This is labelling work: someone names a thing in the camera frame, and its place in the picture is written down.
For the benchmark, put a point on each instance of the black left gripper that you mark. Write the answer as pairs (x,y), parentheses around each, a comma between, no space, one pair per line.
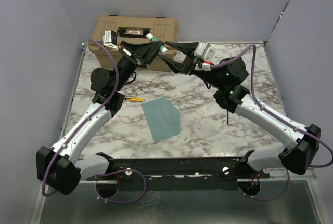
(142,54)

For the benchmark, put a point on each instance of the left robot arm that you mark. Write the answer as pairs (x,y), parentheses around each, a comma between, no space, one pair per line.
(60,167)

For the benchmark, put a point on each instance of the green white glue stick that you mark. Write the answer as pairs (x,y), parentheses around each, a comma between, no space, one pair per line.
(163,49)

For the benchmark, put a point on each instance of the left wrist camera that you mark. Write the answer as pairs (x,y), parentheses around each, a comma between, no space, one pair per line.
(110,39)

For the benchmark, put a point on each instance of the yellow utility knife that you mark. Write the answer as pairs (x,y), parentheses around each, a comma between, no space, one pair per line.
(134,99)

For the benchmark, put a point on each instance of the white glue stick cap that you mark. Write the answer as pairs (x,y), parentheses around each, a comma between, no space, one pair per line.
(151,38)

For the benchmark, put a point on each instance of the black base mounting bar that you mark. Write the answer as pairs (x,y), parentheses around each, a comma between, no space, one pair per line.
(178,174)

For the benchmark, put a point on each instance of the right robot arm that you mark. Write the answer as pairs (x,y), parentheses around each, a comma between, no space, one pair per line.
(299,143)

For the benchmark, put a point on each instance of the teal envelope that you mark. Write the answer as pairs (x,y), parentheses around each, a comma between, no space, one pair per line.
(163,119)

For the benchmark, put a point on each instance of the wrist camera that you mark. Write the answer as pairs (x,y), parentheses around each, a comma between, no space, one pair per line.
(204,52)
(110,39)

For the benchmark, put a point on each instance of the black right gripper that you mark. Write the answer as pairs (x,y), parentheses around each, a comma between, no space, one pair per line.
(190,63)

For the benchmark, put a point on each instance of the tan plastic toolbox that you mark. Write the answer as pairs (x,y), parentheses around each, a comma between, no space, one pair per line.
(133,30)

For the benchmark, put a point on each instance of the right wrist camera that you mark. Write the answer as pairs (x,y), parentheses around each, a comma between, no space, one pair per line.
(204,52)

